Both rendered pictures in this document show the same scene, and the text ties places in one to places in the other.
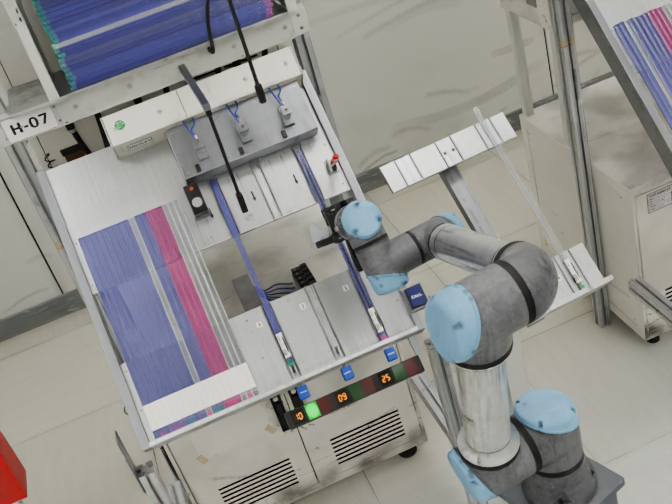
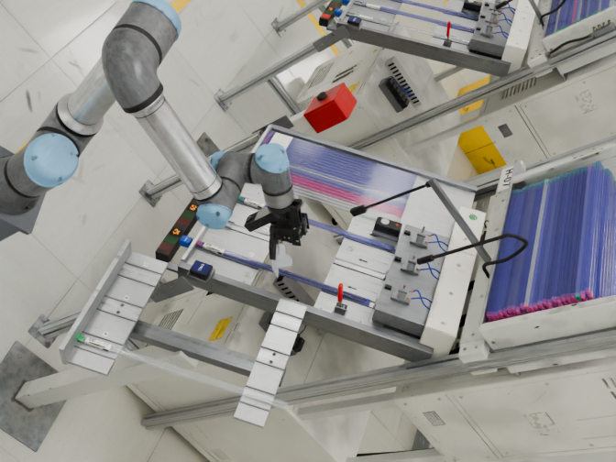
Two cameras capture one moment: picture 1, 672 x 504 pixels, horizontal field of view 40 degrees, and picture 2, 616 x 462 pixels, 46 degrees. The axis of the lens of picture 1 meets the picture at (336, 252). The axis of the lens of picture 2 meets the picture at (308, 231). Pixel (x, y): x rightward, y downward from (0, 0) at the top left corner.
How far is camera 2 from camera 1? 1.90 m
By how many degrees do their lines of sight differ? 56
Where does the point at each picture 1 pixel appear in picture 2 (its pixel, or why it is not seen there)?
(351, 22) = not seen: outside the picture
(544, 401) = (59, 159)
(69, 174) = (463, 200)
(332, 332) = (233, 228)
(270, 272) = (317, 356)
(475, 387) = not seen: hidden behind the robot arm
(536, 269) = (128, 39)
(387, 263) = (231, 156)
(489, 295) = (146, 12)
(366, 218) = (269, 150)
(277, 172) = (366, 283)
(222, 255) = (359, 368)
